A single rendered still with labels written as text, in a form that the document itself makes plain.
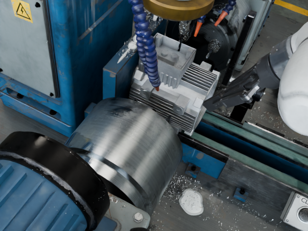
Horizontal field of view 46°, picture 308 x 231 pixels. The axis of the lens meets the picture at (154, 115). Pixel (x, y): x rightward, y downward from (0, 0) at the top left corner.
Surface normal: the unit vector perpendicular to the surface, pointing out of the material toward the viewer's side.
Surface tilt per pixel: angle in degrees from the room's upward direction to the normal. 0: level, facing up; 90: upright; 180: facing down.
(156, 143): 36
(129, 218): 0
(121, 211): 0
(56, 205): 40
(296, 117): 89
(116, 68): 0
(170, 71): 90
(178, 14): 90
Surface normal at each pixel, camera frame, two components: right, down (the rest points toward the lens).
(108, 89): -0.44, 0.66
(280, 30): 0.11, -0.62
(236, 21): 0.69, -0.17
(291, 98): -0.85, -0.17
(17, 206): 0.32, -0.51
